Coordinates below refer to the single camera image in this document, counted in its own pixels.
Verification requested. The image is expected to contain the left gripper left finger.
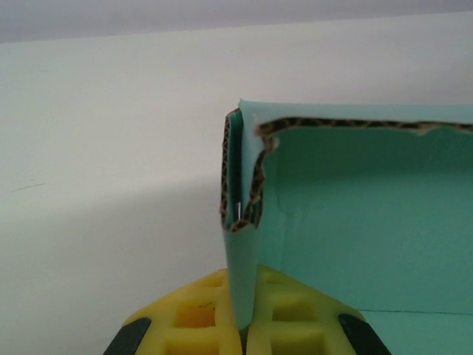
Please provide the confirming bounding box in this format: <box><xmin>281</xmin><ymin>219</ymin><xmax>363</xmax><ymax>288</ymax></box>
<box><xmin>105</xmin><ymin>268</ymin><xmax>243</xmax><ymax>355</ymax></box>

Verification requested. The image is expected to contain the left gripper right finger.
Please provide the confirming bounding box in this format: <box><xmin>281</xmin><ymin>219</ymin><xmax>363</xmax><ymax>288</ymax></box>
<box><xmin>243</xmin><ymin>264</ymin><xmax>392</xmax><ymax>355</ymax></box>

